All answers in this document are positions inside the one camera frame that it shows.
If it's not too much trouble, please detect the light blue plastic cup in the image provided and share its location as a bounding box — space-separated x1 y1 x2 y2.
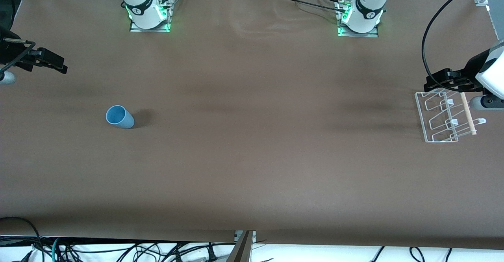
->
106 105 135 129

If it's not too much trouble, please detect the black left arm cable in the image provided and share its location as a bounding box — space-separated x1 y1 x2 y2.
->
421 0 491 93

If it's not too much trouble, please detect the white wire cup rack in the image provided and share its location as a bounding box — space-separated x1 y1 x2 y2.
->
415 91 487 143

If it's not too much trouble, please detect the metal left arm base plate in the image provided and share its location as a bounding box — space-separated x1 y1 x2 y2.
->
337 0 379 38

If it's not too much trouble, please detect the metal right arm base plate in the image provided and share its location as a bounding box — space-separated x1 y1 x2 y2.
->
130 0 174 33

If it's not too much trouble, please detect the long black table cable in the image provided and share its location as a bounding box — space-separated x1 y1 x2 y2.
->
276 0 343 13

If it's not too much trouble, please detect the black looped floor cable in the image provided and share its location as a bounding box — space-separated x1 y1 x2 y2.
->
0 217 44 262

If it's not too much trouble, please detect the teal floor cable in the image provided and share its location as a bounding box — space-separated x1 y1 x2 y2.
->
51 238 63 262

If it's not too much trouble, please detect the black cable with plug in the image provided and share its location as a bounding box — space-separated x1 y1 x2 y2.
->
173 243 219 262

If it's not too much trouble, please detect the brown table support post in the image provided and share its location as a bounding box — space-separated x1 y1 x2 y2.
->
226 230 256 262

